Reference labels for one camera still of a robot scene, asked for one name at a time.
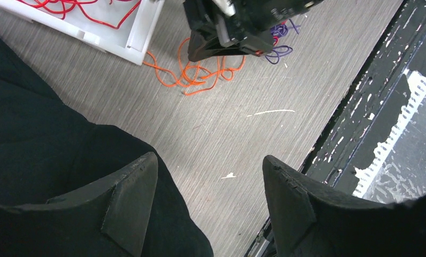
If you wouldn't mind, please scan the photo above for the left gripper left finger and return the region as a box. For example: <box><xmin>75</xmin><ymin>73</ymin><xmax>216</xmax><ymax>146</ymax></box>
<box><xmin>0</xmin><ymin>152</ymin><xmax>158</xmax><ymax>256</ymax></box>

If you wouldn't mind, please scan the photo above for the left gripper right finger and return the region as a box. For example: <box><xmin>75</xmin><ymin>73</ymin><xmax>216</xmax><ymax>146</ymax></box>
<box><xmin>262</xmin><ymin>155</ymin><xmax>426</xmax><ymax>256</ymax></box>

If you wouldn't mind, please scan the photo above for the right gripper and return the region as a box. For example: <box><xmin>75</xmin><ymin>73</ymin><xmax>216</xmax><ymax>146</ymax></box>
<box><xmin>183</xmin><ymin>0</ymin><xmax>320</xmax><ymax>62</ymax></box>

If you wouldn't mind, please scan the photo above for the purple string cable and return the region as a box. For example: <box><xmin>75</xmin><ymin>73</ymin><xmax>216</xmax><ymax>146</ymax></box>
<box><xmin>264</xmin><ymin>19</ymin><xmax>302</xmax><ymax>65</ymax></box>

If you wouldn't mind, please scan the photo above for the orange string cable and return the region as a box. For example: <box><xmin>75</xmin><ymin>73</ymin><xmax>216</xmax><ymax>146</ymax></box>
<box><xmin>142</xmin><ymin>37</ymin><xmax>247</xmax><ymax>97</ymax></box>

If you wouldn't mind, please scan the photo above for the red string cable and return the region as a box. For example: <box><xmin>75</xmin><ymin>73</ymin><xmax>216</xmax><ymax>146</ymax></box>
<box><xmin>16</xmin><ymin>0</ymin><xmax>143</xmax><ymax>31</ymax></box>

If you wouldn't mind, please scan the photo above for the black cloth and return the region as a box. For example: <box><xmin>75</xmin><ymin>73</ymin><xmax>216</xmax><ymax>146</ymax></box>
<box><xmin>0</xmin><ymin>28</ymin><xmax>215</xmax><ymax>257</ymax></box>

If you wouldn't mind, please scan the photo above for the white plastic bin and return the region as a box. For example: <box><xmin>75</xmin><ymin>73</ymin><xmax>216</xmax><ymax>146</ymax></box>
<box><xmin>0</xmin><ymin>0</ymin><xmax>164</xmax><ymax>65</ymax></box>

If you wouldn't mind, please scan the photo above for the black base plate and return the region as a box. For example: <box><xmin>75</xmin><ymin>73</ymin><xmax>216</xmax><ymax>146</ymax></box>
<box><xmin>300</xmin><ymin>1</ymin><xmax>426</xmax><ymax>198</ymax></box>

